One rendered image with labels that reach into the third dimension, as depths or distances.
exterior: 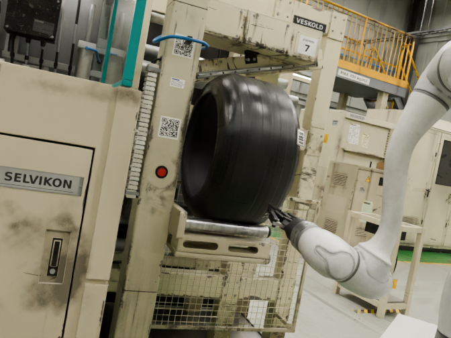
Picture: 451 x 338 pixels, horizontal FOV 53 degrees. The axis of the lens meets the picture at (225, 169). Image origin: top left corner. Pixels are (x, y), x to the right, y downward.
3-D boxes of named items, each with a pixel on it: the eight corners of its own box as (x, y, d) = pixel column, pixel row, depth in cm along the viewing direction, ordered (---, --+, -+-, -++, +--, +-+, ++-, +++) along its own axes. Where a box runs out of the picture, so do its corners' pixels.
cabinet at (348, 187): (340, 257, 608) (358, 165, 602) (312, 245, 659) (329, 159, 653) (387, 259, 653) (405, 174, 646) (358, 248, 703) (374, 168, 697)
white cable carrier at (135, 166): (125, 197, 160) (149, 62, 158) (123, 194, 165) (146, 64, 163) (138, 198, 162) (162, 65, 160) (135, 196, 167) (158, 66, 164)
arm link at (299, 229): (302, 224, 123) (292, 217, 128) (293, 256, 124) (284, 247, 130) (331, 229, 126) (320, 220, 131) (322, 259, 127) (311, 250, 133)
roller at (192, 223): (178, 231, 162) (182, 224, 158) (178, 219, 164) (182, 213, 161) (266, 240, 174) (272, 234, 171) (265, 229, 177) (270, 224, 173)
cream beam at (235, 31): (191, 29, 186) (198, -8, 186) (176, 38, 210) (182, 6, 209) (318, 64, 208) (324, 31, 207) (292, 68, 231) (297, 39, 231)
